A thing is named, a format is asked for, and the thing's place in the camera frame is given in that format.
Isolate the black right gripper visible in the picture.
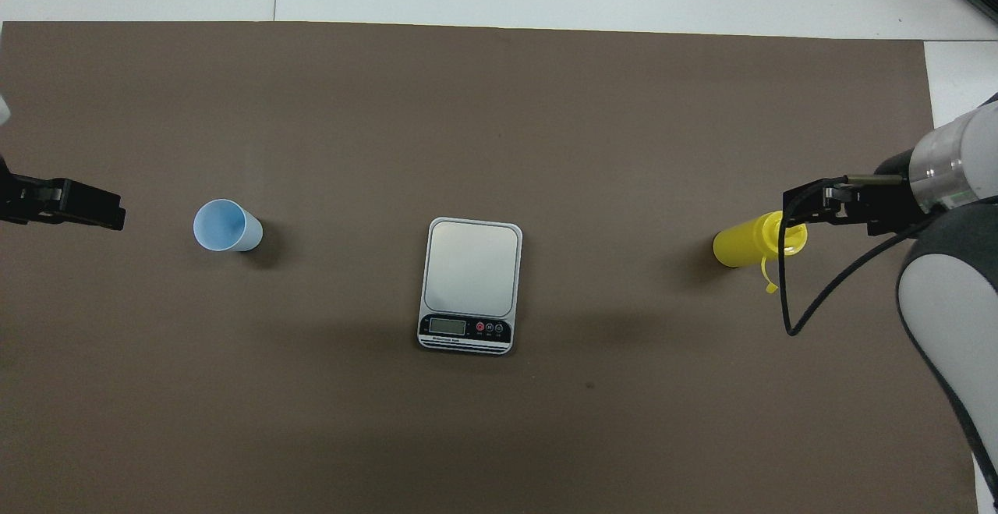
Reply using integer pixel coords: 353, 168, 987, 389
784, 151, 934, 239

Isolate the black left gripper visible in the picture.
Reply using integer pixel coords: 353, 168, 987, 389
0, 155, 126, 232

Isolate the yellow squeeze bottle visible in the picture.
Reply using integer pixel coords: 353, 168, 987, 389
713, 211, 809, 295

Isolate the light blue plastic cup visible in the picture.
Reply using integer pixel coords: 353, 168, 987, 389
193, 199, 264, 253

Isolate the silver digital kitchen scale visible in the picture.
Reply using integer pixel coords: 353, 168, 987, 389
417, 217, 524, 356

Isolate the brown table mat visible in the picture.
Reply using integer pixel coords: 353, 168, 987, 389
0, 21, 980, 514

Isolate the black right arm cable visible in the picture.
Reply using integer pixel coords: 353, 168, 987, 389
780, 175, 936, 337

